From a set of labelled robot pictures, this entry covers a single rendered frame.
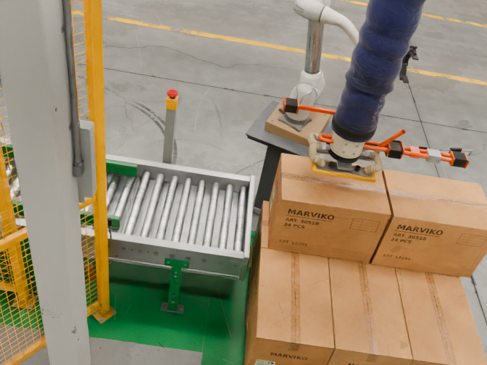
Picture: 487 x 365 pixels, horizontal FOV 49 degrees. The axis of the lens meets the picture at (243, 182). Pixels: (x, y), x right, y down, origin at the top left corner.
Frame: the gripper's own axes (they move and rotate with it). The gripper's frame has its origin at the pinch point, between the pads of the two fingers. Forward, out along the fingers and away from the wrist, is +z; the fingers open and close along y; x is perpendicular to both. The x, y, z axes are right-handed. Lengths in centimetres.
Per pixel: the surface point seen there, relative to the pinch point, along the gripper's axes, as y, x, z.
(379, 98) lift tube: 1.6, 20.5, 31.4
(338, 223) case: 75, 21, 43
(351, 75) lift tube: -5.7, 35.5, 27.1
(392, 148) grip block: 32.8, 2.5, 25.6
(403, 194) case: 63, -14, 24
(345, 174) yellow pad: 45, 25, 37
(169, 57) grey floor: 157, 157, -257
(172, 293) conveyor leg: 140, 106, 57
